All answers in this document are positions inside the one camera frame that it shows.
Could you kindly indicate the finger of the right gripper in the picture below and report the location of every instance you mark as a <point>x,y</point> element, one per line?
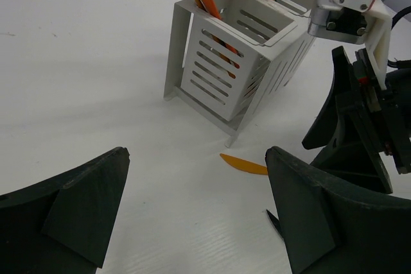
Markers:
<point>351,156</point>
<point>336,126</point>

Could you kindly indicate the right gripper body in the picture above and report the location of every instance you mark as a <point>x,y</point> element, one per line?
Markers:
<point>391,110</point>

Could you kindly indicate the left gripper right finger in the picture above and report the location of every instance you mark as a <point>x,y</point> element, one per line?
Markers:
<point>330,225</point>

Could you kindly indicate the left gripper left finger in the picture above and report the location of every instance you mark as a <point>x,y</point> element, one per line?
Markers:
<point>64,224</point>

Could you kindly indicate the yellow plastic knife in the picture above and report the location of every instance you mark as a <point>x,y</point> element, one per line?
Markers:
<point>244,165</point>

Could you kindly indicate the white slotted utensil caddy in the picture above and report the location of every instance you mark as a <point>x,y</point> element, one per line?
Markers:
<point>227,68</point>

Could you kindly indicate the steel knife green handle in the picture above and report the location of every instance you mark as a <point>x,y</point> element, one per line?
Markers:
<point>275,223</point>

